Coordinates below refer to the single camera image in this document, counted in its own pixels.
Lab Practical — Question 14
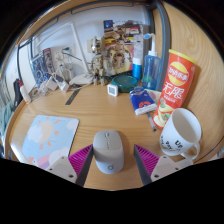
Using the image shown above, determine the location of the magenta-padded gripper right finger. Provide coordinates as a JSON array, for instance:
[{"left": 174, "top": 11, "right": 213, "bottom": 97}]
[{"left": 133, "top": 143, "right": 183, "bottom": 187}]

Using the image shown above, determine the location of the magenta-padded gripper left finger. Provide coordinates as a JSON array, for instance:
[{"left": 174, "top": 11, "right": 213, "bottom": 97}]
[{"left": 44, "top": 143, "right": 94, "bottom": 188}]

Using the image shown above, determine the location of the grey computer mouse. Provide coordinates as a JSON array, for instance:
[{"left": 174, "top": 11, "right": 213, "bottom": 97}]
[{"left": 92, "top": 129, "right": 125, "bottom": 175}]

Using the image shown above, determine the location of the light blue cloud mouse pad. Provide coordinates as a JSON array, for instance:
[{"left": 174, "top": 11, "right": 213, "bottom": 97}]
[{"left": 20, "top": 114, "right": 80, "bottom": 170}]

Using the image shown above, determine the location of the white mug with black lettering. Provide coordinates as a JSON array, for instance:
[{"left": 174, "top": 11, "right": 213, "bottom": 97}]
[{"left": 159, "top": 107, "right": 203, "bottom": 161}]

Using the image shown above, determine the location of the blue tissue pack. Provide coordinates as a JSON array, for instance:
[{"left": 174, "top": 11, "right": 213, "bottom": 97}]
[{"left": 129, "top": 86, "right": 158, "bottom": 116}]

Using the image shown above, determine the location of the teal cloth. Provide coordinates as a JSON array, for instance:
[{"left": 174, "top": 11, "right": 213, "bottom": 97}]
[{"left": 0, "top": 99, "right": 14, "bottom": 134}]

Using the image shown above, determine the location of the white power strip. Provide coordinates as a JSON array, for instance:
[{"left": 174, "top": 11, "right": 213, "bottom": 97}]
[{"left": 56, "top": 79, "right": 70, "bottom": 93}]

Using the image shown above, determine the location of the red and orange chips can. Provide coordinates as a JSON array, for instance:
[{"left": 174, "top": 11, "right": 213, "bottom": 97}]
[{"left": 152, "top": 49, "right": 197, "bottom": 130}]

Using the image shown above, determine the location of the white bottle with red cap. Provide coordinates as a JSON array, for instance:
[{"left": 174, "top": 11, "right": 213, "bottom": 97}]
[{"left": 18, "top": 79, "right": 32, "bottom": 105}]

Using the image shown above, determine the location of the white charger block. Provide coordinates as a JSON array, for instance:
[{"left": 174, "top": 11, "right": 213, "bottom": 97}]
[{"left": 46, "top": 77, "right": 59, "bottom": 91}]

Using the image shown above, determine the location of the black pouch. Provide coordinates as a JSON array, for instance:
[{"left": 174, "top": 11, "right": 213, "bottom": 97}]
[{"left": 12, "top": 78, "right": 24, "bottom": 109}]

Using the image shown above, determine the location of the white desk lamp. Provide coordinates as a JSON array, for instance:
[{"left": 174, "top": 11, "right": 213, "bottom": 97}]
[{"left": 33, "top": 21, "right": 95, "bottom": 87}]

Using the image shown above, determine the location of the small white square clock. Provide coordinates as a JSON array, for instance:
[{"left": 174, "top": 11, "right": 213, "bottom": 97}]
[{"left": 106, "top": 83, "right": 120, "bottom": 98}]

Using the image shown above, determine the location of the teal round tin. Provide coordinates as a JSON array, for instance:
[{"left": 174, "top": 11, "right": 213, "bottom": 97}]
[{"left": 110, "top": 75, "right": 139, "bottom": 94}]

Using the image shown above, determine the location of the clear glass cup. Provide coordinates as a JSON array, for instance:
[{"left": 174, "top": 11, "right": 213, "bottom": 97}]
[{"left": 59, "top": 63, "right": 74, "bottom": 83}]

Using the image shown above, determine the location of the blue spray bottle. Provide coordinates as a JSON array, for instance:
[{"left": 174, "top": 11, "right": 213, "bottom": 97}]
[{"left": 142, "top": 32, "right": 163, "bottom": 92}]

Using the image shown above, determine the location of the blue and white tube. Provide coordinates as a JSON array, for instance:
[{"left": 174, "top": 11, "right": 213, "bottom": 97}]
[{"left": 131, "top": 57, "right": 144, "bottom": 81}]

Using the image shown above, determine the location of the blue model kit box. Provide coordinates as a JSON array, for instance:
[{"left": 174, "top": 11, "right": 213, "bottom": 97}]
[{"left": 30, "top": 47, "right": 56, "bottom": 88}]

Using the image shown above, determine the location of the tan robot model figure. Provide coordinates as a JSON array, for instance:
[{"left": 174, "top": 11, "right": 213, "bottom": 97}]
[{"left": 89, "top": 31, "right": 134, "bottom": 87}]

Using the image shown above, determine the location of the colourful model kit box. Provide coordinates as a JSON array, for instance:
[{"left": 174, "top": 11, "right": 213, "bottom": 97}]
[{"left": 102, "top": 19, "right": 145, "bottom": 74}]

